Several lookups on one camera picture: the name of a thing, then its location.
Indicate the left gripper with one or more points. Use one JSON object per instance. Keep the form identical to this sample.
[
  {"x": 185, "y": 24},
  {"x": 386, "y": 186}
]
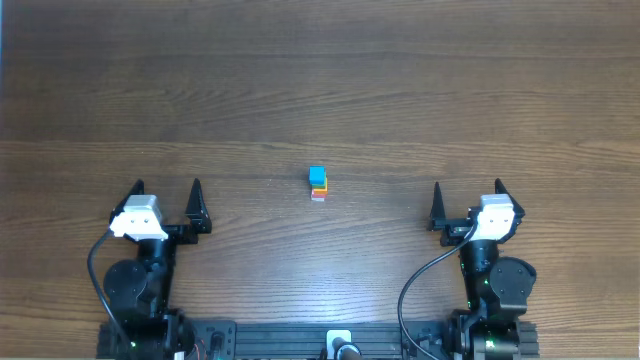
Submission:
[{"x": 182, "y": 234}]

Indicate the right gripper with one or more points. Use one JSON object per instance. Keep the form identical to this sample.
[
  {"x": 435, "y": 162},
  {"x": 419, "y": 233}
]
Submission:
[{"x": 455, "y": 233}]

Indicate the green cube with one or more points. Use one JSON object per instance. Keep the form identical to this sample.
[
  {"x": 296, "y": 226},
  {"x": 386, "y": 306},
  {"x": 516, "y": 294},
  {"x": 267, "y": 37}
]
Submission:
[{"x": 320, "y": 186}]

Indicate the blue cube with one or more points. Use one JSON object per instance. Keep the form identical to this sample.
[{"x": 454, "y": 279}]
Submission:
[{"x": 317, "y": 175}]

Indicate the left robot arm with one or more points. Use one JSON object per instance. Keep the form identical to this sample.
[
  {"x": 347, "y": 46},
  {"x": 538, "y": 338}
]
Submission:
[{"x": 135, "y": 285}]

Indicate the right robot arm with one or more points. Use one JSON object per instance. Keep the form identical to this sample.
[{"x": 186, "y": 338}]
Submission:
[{"x": 507, "y": 287}]

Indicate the orange cube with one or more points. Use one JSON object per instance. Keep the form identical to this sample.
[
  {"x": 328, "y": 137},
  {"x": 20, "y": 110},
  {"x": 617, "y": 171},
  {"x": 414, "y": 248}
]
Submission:
[{"x": 320, "y": 190}]

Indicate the white cube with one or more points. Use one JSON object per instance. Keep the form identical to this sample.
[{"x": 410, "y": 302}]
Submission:
[{"x": 318, "y": 199}]

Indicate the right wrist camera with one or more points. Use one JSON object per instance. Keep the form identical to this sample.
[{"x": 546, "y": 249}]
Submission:
[{"x": 495, "y": 220}]

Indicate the mounting rail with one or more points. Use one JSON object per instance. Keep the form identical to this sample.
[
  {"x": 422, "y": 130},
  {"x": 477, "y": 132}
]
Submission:
[{"x": 280, "y": 340}]

